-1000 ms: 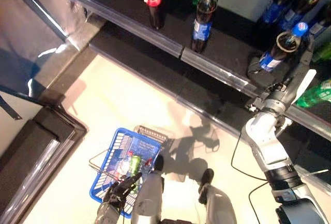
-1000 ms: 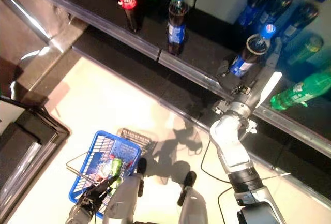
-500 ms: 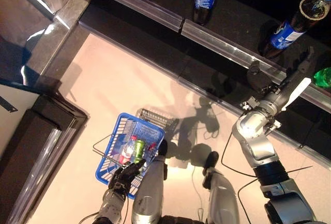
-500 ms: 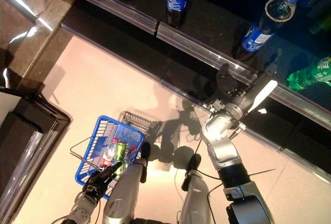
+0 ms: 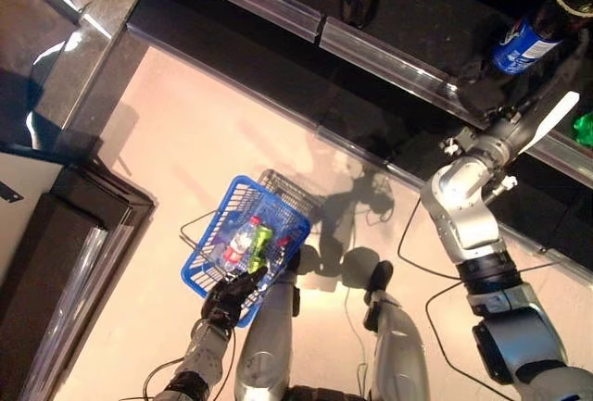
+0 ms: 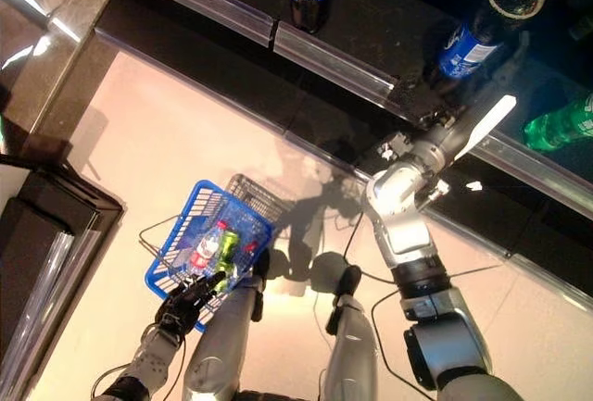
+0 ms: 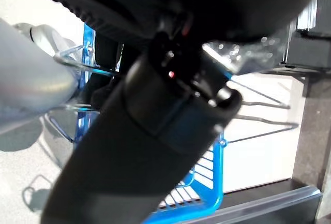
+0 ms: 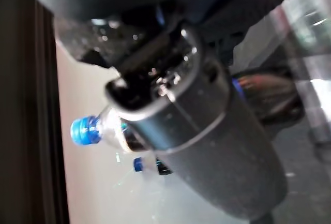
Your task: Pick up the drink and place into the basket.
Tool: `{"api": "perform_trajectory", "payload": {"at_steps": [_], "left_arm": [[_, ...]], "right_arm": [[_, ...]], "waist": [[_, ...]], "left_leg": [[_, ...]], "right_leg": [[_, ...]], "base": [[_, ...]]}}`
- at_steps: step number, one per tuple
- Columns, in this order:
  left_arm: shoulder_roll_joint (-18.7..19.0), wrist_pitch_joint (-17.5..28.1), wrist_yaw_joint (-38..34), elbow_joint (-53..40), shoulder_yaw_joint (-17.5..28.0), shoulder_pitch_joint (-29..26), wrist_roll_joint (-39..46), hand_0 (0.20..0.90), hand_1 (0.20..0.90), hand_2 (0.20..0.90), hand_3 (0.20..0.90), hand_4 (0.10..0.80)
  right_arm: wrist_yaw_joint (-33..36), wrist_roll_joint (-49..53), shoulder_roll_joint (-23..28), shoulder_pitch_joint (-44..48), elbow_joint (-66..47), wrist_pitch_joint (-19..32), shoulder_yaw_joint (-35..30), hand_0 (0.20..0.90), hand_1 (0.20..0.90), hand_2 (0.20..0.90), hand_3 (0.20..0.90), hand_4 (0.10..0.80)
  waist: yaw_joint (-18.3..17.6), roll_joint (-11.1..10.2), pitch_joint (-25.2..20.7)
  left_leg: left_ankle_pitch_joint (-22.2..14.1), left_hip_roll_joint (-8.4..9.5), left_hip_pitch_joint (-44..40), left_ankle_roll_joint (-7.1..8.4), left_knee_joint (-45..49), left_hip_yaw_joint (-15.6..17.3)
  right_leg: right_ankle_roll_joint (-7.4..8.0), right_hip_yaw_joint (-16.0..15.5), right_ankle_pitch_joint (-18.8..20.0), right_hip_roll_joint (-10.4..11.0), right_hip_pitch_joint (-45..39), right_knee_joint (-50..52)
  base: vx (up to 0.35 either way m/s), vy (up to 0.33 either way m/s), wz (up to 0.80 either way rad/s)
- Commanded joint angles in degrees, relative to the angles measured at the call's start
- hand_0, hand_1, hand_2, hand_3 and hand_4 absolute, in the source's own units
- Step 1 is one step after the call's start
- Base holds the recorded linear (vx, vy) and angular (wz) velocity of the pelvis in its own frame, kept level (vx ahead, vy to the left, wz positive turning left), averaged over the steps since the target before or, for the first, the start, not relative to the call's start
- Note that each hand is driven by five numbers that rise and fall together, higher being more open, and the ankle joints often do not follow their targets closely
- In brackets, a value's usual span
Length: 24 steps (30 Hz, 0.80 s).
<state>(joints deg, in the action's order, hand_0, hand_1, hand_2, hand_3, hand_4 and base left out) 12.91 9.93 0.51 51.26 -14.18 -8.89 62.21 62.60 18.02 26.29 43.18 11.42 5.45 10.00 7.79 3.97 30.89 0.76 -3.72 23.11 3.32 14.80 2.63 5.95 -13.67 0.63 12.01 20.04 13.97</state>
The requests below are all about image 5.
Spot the green soda can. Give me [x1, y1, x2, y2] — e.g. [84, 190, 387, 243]
[247, 224, 276, 276]

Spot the blue plastic shopping basket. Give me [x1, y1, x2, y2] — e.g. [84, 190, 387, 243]
[179, 173, 312, 331]

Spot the clear water bottle red cap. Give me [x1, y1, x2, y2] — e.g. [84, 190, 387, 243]
[223, 215, 263, 264]

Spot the thin white cable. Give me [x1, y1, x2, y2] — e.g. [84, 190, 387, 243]
[344, 275, 372, 374]

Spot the thin black cable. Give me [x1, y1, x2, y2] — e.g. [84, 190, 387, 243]
[397, 196, 464, 282]
[424, 280, 509, 395]

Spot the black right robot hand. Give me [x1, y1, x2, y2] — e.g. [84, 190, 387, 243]
[456, 55, 565, 119]

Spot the green Sprite bottle yellow cap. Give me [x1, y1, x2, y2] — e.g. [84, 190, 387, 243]
[574, 112, 593, 147]

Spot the black low display platform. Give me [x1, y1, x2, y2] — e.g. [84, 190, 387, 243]
[0, 141, 157, 401]

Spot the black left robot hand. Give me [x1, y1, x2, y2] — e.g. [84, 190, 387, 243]
[201, 265, 270, 329]

